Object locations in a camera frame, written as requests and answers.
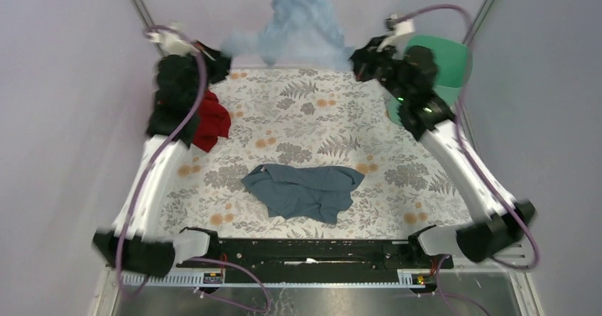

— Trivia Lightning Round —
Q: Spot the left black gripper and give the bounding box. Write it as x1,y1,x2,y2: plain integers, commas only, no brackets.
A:
187,42,238,108

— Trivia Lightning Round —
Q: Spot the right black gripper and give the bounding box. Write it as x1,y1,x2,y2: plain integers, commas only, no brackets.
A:
340,39,405,103

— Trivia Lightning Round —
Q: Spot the light blue plastic trash bag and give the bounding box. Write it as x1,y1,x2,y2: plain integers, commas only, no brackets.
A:
220,0,355,71

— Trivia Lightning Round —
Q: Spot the green plastic trash bin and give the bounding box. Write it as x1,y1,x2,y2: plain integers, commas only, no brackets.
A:
393,35,473,125

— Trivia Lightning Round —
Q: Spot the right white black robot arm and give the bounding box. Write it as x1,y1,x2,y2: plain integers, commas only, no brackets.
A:
350,36,540,270

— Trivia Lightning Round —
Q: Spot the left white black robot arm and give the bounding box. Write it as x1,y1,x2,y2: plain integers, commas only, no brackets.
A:
92,41,231,278

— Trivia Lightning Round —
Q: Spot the red cloth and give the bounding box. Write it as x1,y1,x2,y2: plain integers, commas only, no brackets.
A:
192,89,231,153

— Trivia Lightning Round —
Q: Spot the floral patterned table mat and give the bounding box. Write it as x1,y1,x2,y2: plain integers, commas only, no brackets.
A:
151,69,470,239

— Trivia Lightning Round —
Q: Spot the blue grey cloth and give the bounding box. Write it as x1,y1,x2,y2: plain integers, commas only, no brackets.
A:
241,164,365,224

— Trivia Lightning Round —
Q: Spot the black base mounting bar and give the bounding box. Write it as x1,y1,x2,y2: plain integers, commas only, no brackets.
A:
181,238,454,276

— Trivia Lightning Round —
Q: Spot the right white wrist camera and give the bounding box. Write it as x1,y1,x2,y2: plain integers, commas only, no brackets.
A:
377,13,415,52

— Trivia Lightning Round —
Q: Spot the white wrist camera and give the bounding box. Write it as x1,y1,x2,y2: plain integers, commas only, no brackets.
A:
377,13,415,52
144,25,200,56

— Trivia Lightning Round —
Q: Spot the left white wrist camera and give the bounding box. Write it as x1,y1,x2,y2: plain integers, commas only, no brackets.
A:
144,25,200,56

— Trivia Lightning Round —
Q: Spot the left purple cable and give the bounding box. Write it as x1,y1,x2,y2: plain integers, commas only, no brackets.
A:
114,24,273,315

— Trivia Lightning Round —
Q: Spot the left aluminium frame post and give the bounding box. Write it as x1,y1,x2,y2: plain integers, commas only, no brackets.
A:
129,0,155,41

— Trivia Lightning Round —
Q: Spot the aluminium frame post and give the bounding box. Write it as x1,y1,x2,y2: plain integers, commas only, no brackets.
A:
129,0,155,41
463,0,497,46

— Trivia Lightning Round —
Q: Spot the right aluminium frame post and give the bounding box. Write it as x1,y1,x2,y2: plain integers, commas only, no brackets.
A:
463,0,497,46

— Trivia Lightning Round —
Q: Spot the white slotted cable duct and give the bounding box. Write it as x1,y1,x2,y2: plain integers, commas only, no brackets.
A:
147,266,436,289

